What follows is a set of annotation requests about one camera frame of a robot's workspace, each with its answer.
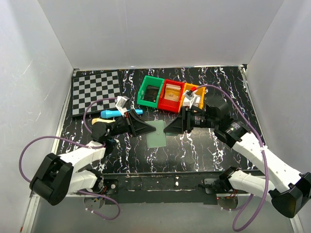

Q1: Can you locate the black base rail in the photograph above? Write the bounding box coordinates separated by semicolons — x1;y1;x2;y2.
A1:
99;171;222;205

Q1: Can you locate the blue plastic crayon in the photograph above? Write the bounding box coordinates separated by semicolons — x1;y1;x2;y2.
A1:
101;109;143;119

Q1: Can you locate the green card holder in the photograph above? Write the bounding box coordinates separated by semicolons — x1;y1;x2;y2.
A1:
146;120;167;148

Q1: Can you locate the yellow plastic bin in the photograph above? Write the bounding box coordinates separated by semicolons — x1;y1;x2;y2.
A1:
178;83;206;112

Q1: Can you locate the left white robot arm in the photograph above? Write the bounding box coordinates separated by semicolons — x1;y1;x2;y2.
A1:
30;110;156;205

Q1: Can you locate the orange card in red bin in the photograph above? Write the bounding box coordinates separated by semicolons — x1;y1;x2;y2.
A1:
164;84;181;102

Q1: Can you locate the green plastic bin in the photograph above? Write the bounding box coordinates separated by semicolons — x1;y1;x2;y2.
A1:
137;75;164;108

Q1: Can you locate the red plastic bin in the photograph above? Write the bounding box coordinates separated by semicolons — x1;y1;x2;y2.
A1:
157;79;185;113

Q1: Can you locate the checkered chessboard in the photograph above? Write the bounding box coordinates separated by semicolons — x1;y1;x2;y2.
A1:
71;70;121;117

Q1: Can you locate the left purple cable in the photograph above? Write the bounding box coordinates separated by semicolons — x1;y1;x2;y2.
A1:
19;98;121;220

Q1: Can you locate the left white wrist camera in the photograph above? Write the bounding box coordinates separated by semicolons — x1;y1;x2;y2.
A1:
115;96;129;116

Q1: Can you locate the cream plastic crayon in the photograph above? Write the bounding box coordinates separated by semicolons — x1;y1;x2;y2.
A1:
91;118;115;125

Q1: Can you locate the purple cable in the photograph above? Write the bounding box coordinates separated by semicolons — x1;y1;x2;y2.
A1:
191;84;269;232
19;98;121;220

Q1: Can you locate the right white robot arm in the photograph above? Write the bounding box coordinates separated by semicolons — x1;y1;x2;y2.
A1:
164;98;311;218

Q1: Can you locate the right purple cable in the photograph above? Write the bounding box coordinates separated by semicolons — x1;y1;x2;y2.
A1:
191;84;269;232

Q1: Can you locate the black card in green bin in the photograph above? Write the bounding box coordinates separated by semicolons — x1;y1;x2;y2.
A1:
143;85;159;102

